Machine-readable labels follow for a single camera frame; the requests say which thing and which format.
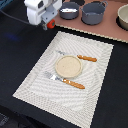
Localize black cable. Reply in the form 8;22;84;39
0;8;32;26

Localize brown wooden board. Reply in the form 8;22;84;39
55;0;128;43

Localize beige bowl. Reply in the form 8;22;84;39
118;4;128;30

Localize white toy fish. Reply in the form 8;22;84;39
61;8;77;13

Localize beige round plate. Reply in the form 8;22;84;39
55;55;82;78

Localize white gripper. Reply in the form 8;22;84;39
24;0;62;30

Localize red toy tomato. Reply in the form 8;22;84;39
47;19;55;29

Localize fork with orange handle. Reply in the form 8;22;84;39
44;72;85;89

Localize grey frying pan with handle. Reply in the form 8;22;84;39
59;2;79;20

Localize knife with orange handle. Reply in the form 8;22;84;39
56;50;97;62

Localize grey cooking pot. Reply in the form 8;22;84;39
81;1;108;25

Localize white woven placemat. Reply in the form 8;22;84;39
12;30;115;128

